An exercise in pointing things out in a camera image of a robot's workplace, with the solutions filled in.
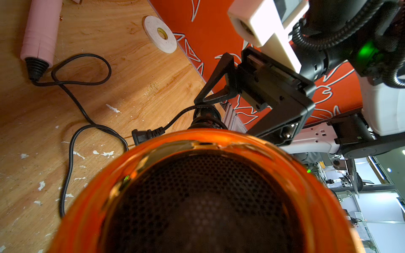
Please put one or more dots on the pink hair dryer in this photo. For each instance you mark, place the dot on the pink hair dryer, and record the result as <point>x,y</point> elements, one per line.
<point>40,37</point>

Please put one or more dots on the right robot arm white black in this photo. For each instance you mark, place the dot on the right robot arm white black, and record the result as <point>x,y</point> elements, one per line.
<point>294,43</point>

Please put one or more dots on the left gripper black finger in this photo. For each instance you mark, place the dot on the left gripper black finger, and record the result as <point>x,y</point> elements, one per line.
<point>225,69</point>

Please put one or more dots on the white tape roll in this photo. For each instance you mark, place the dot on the white tape roll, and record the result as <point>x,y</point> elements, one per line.
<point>160,34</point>

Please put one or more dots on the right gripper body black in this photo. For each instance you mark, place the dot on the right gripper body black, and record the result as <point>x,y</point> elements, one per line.
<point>265,83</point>

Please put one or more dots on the dark green hair dryer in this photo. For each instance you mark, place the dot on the dark green hair dryer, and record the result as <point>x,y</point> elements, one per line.
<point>205,190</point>

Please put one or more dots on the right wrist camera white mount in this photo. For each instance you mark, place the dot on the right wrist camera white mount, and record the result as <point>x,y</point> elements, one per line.
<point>266,24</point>

